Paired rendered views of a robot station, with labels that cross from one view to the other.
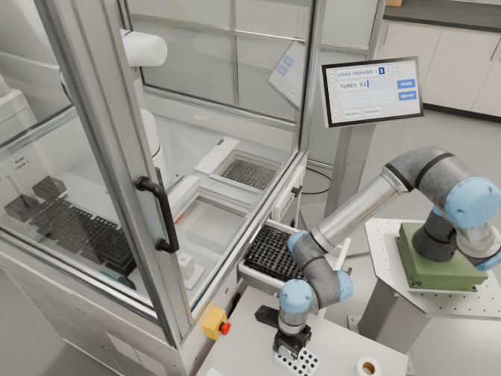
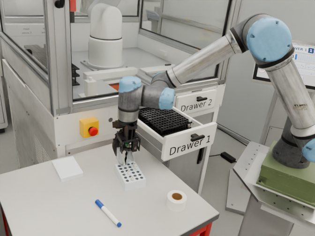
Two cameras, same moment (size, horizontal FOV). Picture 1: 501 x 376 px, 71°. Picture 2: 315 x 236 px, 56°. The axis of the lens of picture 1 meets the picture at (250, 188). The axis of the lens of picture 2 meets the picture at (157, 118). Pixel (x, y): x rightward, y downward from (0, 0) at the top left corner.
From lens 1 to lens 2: 0.81 m
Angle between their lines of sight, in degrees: 25
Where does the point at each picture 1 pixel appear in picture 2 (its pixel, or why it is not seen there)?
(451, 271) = (294, 173)
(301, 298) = (129, 80)
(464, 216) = (254, 40)
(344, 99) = not seen: hidden behind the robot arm
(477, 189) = (267, 20)
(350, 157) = (274, 122)
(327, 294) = (151, 91)
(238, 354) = (95, 160)
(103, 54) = not seen: outside the picture
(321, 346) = (154, 180)
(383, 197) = (219, 46)
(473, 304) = (309, 213)
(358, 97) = not seen: hidden behind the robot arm
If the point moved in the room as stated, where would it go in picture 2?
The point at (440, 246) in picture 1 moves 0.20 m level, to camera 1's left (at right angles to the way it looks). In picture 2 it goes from (289, 148) to (239, 133)
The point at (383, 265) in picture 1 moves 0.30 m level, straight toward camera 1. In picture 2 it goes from (243, 165) to (190, 183)
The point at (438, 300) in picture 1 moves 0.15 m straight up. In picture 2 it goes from (275, 198) to (287, 167)
